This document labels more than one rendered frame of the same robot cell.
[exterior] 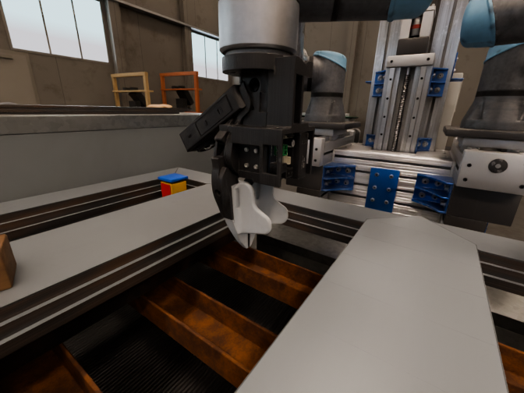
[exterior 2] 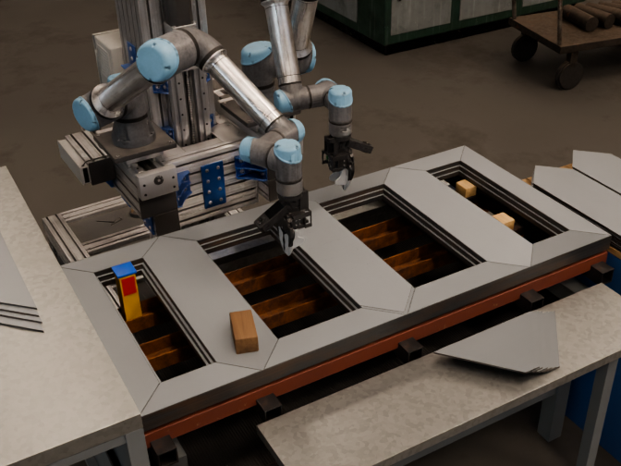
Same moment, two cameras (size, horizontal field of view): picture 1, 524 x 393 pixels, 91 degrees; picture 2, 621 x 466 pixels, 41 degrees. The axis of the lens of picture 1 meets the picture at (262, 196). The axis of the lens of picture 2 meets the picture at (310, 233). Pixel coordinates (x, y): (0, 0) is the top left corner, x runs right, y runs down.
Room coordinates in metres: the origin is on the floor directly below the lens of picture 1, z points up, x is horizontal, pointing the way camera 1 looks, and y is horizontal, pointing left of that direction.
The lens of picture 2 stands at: (-0.73, 1.82, 2.31)
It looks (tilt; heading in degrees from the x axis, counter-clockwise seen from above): 33 degrees down; 297
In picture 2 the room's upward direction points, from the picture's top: 2 degrees counter-clockwise
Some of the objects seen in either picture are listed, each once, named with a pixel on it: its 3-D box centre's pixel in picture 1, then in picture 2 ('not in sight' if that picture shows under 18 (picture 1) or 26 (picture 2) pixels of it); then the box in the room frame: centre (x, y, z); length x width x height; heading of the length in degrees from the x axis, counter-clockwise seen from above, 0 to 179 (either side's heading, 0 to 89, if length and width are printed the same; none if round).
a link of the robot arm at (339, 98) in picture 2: not in sight; (339, 104); (0.31, -0.40, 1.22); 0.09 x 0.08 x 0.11; 136
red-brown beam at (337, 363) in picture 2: not in sight; (396, 328); (-0.08, 0.06, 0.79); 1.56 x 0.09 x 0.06; 56
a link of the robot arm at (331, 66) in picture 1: (327, 72); (126, 94); (1.02, -0.22, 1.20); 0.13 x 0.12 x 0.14; 82
